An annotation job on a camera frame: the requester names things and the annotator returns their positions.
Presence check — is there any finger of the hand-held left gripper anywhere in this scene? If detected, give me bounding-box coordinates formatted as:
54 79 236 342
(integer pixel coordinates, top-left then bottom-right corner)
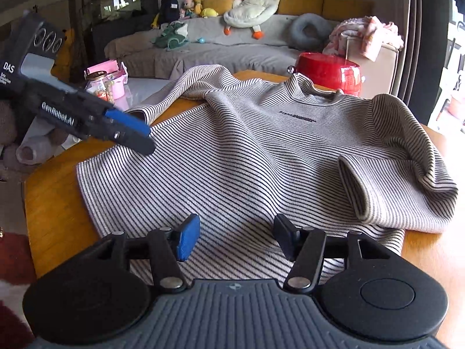
73 92 152 138
86 116 158 156

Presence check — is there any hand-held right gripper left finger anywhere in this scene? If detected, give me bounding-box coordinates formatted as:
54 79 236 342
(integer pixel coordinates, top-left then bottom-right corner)
87 214 201 293

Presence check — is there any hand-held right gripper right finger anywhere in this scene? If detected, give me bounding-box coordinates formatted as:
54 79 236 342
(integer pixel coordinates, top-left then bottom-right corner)
273 214 393 293

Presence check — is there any striped long-sleeve shirt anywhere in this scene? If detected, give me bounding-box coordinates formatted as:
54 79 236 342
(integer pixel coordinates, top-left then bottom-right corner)
76 64 459 288

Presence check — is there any pink storage box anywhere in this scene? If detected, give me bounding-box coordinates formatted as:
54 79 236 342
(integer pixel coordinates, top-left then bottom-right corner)
84 59 128 99

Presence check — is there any glass snack jar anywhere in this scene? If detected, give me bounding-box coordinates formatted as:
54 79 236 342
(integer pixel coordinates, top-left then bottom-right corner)
85 71 115 103

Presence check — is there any green dinosaur plush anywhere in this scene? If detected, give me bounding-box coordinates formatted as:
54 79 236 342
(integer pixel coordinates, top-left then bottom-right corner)
153 21 189 51

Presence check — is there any glass fish tank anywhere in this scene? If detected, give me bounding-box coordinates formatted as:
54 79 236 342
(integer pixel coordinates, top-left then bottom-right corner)
81 0 158 30

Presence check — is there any black backpack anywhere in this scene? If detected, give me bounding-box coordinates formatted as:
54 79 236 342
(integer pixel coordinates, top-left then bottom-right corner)
159 0 181 24

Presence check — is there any grey covered sofa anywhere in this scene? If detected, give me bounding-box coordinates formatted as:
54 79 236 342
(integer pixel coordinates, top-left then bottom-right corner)
104 0 375 81

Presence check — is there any yellow sofa cushion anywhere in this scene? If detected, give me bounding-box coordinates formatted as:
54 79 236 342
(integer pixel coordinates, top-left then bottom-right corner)
278 0 325 16
323 0 374 22
201 0 237 17

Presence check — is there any white goose plush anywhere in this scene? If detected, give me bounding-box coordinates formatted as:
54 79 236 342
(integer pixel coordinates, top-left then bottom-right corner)
223 0 281 40

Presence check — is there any red round container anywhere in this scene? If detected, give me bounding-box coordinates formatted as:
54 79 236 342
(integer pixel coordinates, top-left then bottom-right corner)
289 52 365 98

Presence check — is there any red patterned rug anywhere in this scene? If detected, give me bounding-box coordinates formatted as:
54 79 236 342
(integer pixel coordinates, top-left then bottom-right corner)
0 227 39 349

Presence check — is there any beige sofa armrest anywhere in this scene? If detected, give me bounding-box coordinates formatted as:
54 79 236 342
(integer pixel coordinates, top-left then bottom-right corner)
345 31 400 97

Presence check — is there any grey neck pillow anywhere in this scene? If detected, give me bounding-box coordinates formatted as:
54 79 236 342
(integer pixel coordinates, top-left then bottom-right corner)
289 13 340 49

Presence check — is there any pink blanket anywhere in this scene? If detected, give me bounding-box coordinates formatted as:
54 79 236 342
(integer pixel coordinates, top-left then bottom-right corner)
323 16 405 62

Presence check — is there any grey curtain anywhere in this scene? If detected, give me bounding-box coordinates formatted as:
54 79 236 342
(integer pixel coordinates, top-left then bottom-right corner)
398 0 455 124

